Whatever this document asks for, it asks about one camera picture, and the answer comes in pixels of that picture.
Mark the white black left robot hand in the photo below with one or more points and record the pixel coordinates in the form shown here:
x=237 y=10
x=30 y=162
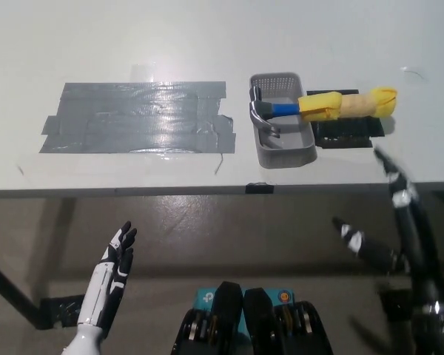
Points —
x=107 y=281

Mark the black table leg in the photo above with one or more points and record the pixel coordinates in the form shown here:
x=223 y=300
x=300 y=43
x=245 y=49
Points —
x=11 y=292

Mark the teal router box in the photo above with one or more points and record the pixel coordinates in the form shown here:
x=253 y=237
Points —
x=204 y=296

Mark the black tape pad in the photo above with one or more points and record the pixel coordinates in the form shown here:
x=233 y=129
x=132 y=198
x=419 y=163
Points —
x=340 y=134

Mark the grey plastic basket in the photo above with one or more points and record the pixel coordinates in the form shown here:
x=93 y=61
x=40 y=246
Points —
x=281 y=149

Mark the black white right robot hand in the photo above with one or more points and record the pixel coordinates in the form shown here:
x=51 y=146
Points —
x=414 y=236

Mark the grey duct tape patch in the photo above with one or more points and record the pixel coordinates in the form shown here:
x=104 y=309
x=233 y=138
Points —
x=133 y=118

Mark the black robot body blocks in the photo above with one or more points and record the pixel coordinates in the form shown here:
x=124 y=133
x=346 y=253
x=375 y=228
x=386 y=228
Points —
x=259 y=325

